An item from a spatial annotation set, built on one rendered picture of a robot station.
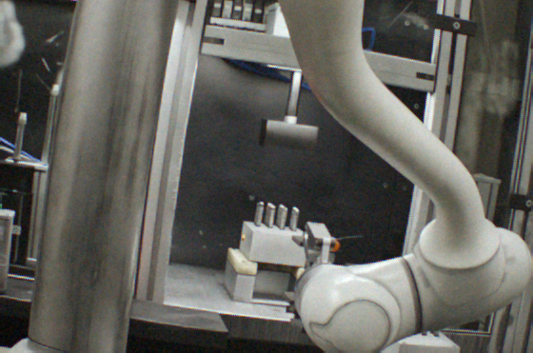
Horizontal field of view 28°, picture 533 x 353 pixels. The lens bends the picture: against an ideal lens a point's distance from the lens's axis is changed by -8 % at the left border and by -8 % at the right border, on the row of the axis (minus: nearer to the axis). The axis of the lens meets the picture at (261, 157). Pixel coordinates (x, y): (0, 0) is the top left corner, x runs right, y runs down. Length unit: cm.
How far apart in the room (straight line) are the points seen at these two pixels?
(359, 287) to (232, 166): 90
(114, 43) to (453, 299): 53
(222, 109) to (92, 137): 111
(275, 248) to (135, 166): 83
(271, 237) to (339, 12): 84
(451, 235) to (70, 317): 47
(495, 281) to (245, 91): 93
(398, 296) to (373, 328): 7
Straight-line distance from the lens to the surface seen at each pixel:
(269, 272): 190
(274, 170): 213
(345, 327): 124
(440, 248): 128
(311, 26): 104
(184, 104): 167
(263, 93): 212
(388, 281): 129
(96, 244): 101
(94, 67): 101
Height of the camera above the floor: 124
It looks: 3 degrees down
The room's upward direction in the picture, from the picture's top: 9 degrees clockwise
